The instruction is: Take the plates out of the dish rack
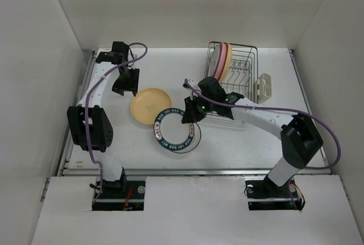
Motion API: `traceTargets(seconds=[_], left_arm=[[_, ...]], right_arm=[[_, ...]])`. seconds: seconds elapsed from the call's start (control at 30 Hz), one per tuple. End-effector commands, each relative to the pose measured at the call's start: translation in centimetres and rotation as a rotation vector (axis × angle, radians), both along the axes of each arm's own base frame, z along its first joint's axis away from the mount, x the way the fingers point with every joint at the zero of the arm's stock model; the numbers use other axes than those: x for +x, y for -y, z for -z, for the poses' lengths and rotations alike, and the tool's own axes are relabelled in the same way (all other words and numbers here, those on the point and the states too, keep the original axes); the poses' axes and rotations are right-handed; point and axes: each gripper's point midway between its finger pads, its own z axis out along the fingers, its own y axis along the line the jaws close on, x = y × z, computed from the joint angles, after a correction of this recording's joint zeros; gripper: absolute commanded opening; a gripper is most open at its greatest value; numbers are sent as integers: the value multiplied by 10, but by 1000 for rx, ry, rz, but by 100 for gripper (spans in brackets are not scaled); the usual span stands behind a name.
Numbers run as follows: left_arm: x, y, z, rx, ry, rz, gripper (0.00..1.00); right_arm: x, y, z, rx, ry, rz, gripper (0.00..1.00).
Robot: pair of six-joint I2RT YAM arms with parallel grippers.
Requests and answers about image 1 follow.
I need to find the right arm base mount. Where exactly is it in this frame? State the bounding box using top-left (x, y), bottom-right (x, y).
top-left (244, 179), bottom-right (306, 211)

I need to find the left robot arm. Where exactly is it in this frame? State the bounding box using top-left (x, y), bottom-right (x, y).
top-left (67, 41), bottom-right (140, 198)

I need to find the wire dish rack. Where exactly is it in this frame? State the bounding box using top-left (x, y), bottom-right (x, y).
top-left (204, 41), bottom-right (258, 103)

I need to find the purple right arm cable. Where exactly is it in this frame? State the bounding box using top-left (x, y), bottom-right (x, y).
top-left (181, 78), bottom-right (342, 210)

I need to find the aluminium frame rail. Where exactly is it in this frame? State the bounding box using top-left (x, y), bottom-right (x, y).
top-left (53, 48), bottom-right (333, 177)

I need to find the white patterned plate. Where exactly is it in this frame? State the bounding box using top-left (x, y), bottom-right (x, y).
top-left (206, 45), bottom-right (221, 77)

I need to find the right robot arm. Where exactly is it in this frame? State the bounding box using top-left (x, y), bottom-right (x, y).
top-left (182, 77), bottom-right (323, 196)

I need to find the tan plate beside pink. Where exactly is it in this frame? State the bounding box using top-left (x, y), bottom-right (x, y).
top-left (219, 43), bottom-right (233, 82)

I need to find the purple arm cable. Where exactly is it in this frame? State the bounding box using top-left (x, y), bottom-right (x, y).
top-left (84, 41), bottom-right (148, 209)
top-left (181, 78), bottom-right (342, 210)

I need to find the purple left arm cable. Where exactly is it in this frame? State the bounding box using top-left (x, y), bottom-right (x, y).
top-left (84, 41), bottom-right (148, 209)

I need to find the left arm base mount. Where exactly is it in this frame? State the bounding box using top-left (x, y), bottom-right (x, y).
top-left (92, 180), bottom-right (146, 211)

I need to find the green rimmed lettered plate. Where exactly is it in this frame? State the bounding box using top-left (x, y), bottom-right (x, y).
top-left (153, 107), bottom-right (196, 153)

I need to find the white cutlery holder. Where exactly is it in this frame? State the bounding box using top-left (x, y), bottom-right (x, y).
top-left (254, 73), bottom-right (272, 103)

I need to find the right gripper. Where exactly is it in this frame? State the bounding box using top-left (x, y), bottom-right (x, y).
top-left (181, 94), bottom-right (216, 123)

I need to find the grey rimmed plate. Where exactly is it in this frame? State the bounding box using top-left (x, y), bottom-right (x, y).
top-left (172, 123), bottom-right (202, 154)

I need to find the orange plate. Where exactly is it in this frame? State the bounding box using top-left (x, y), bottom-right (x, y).
top-left (130, 88), bottom-right (172, 125)

